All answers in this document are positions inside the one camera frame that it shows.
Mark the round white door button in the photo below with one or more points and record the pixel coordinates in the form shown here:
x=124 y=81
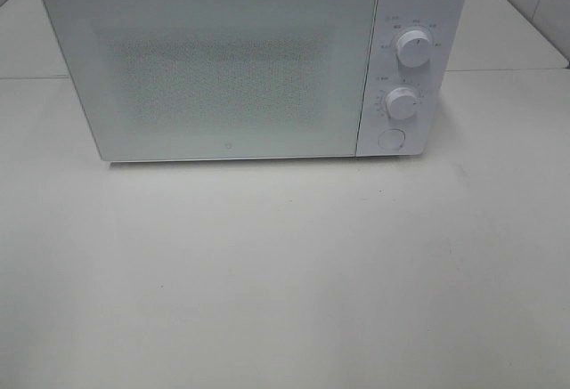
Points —
x=392 y=139

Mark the white timer knob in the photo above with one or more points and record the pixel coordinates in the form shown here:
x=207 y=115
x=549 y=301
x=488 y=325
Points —
x=402 y=103

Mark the white microwave door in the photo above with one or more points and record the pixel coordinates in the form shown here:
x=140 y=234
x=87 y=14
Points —
x=167 y=80

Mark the white microwave oven body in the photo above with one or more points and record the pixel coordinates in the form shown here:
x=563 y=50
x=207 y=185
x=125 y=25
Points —
x=414 y=2

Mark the upper white power knob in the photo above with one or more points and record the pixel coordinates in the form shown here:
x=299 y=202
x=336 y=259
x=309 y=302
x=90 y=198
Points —
x=413 y=47

